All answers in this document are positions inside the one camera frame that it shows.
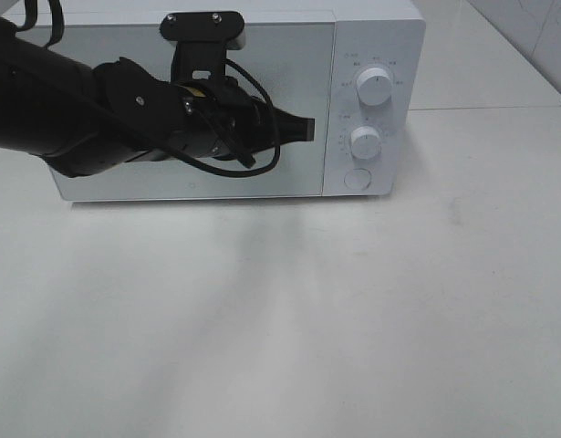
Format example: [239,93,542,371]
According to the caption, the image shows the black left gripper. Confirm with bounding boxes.
[168,78,316,161]

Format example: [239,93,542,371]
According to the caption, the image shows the white microwave door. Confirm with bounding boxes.
[54,24,334,202]

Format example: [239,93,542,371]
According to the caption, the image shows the round white door button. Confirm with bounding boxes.
[344,168,372,192]

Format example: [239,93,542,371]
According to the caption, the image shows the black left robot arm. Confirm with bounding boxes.
[0,1,315,178]

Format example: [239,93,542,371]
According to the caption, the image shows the lower white round knob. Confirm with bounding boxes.
[350,126,382,160]

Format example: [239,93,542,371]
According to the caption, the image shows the white round knob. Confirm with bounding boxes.
[356,66,393,106]
[350,126,382,160]

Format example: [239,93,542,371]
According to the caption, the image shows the white microwave oven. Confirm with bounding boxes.
[0,0,428,204]

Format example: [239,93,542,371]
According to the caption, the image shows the upper white round knob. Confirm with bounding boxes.
[356,66,393,106]

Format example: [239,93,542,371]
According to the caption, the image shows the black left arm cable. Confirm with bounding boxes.
[15,0,282,178]

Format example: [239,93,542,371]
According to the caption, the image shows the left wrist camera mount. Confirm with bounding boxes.
[160,11,245,85]

